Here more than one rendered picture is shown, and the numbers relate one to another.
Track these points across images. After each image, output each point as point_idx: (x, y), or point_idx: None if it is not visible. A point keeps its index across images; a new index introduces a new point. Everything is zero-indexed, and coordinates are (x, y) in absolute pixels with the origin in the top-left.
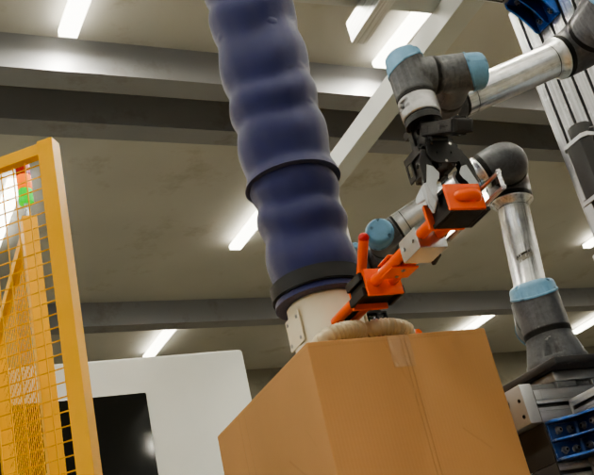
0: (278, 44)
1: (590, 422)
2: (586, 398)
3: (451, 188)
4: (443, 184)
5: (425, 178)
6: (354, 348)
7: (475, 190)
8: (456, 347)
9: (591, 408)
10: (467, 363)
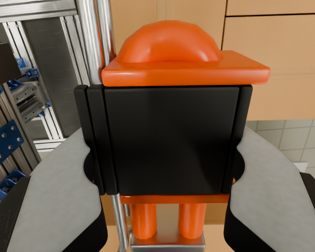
0: None
1: (9, 190)
2: None
3: (234, 62)
4: (269, 68)
5: (308, 182)
6: (225, 215)
7: (158, 21)
8: (111, 208)
9: (1, 191)
10: (108, 195)
